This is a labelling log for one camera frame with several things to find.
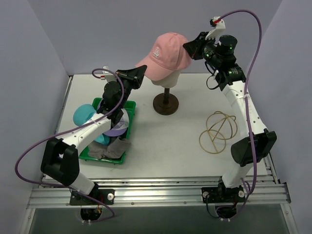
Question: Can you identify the pink baseball cap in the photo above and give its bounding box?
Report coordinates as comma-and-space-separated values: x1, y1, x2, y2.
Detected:
135, 32, 191, 81

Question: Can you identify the purple baseball cap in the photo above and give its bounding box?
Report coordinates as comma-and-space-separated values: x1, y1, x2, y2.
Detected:
103, 108, 130, 137

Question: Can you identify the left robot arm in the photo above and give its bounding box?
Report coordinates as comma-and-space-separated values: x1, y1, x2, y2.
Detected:
40, 65, 147, 204

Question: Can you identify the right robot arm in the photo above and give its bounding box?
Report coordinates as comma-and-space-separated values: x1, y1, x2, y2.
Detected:
183, 32, 277, 201

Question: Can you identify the green plastic tray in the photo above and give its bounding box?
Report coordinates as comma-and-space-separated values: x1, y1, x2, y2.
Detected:
79, 101, 136, 164

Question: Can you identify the mannequin head stand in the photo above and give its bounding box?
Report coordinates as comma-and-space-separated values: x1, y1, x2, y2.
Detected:
152, 70, 181, 116

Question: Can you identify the teal cap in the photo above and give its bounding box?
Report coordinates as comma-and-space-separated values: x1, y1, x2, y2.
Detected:
73, 104, 110, 146

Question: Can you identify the grey cap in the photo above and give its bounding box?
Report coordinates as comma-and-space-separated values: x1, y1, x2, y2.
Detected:
88, 137, 131, 159

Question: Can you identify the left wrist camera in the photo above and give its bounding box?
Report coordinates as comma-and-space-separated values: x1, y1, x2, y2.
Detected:
100, 65, 117, 83

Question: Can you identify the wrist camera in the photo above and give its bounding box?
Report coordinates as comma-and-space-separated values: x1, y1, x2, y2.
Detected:
100, 65, 117, 83
205, 17, 226, 40

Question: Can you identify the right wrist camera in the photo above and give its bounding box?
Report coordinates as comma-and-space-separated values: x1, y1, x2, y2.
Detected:
205, 17, 226, 40

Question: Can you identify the gold wire hat frame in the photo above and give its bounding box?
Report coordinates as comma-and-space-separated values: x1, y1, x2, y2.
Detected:
198, 111, 238, 155

